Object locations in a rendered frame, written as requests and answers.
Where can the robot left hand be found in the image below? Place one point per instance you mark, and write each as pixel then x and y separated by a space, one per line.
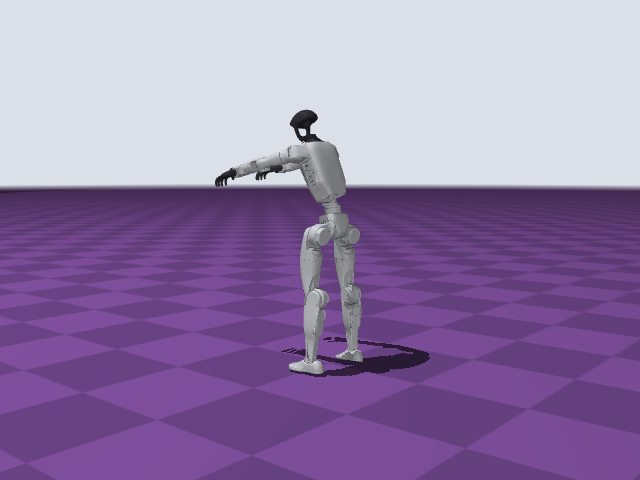
pixel 231 173

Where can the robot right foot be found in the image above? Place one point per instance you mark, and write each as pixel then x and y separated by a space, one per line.
pixel 355 355

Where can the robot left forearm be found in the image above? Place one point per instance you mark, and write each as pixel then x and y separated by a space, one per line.
pixel 247 168

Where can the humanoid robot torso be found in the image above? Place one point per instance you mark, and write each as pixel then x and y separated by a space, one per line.
pixel 324 177

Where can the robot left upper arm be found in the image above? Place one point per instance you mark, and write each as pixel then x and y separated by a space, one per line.
pixel 293 154

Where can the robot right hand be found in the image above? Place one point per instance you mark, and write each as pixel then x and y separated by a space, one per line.
pixel 273 168

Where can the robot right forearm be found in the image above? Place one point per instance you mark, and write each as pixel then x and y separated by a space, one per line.
pixel 289 167

